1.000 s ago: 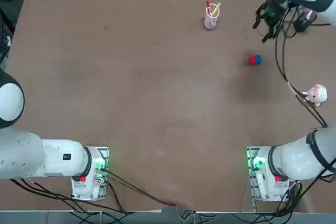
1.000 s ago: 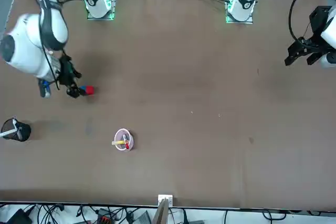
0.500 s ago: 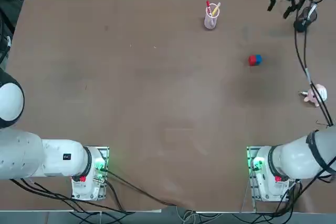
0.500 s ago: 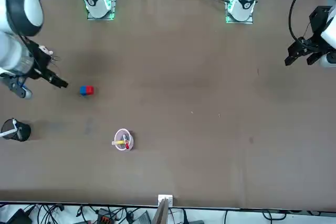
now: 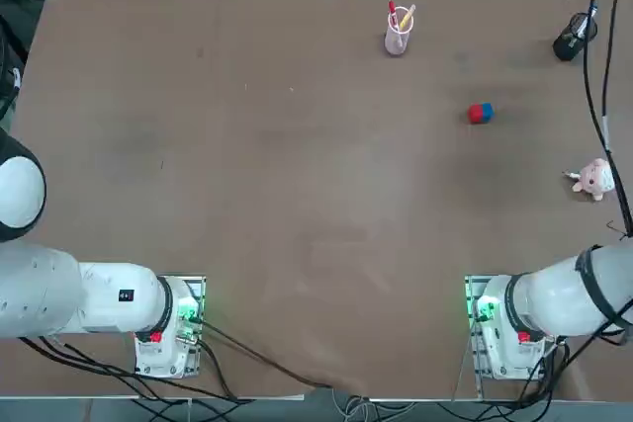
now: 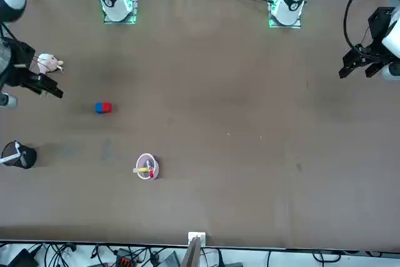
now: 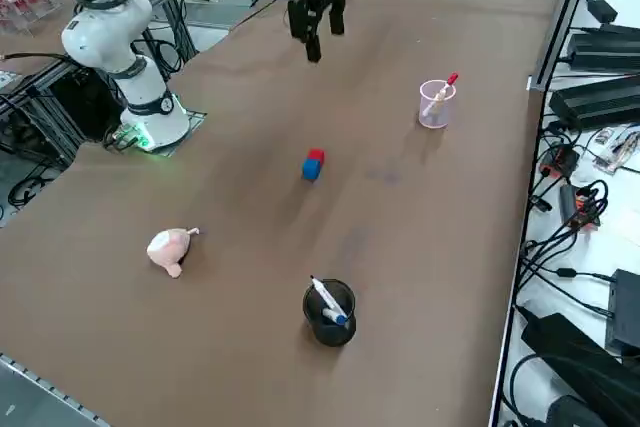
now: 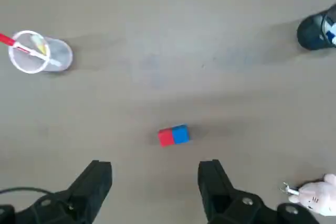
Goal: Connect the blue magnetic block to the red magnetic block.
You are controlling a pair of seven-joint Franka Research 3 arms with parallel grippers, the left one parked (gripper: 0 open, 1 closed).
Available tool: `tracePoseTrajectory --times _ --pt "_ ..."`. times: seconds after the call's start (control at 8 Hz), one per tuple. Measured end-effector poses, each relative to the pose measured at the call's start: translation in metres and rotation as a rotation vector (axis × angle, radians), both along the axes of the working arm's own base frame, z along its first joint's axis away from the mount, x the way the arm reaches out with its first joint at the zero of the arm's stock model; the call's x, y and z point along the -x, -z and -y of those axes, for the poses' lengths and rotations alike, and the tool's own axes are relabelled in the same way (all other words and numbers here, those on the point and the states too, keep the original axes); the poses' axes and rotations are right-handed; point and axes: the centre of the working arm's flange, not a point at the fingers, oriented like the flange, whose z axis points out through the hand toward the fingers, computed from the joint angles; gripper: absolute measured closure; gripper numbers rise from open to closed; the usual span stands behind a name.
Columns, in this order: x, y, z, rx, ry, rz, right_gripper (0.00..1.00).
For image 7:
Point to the printed plastic packet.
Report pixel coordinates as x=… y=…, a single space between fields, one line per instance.
x=620 y=147

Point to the black box device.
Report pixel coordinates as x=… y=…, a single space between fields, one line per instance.
x=625 y=307

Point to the orange plug connector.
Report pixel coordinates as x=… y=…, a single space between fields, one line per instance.
x=586 y=219

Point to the red capped pen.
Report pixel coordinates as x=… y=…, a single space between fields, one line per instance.
x=452 y=78

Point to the grey perforated rail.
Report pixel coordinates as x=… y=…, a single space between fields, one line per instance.
x=50 y=389

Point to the white marker blue cap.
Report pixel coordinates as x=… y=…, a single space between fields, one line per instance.
x=330 y=303

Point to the blue magnetic block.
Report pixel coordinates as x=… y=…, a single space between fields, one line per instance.
x=310 y=170

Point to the aluminium frame post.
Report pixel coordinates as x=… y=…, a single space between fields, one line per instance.
x=560 y=22

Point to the small black adapter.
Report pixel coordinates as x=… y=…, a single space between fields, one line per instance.
x=602 y=9

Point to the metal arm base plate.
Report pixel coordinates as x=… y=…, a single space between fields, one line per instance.
x=197 y=117

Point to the large black equipment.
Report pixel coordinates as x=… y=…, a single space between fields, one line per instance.
x=575 y=357

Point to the slim black adapter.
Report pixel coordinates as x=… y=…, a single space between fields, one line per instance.
x=568 y=202

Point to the black power brick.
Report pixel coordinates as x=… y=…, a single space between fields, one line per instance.
x=595 y=102
x=605 y=52

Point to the black pen holder cup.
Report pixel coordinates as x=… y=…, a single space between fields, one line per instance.
x=335 y=334

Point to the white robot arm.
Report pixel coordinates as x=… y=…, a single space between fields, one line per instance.
x=115 y=37

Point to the pink plush toy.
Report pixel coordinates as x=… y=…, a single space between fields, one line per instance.
x=167 y=247

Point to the red magnetic block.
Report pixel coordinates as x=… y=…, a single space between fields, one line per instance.
x=317 y=154

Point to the aluminium frame structure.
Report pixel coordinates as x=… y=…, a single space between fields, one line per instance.
x=30 y=92

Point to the clear pink plastic cup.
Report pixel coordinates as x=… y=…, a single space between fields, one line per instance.
x=430 y=119

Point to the orange black connector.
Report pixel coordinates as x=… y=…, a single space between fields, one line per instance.
x=560 y=162

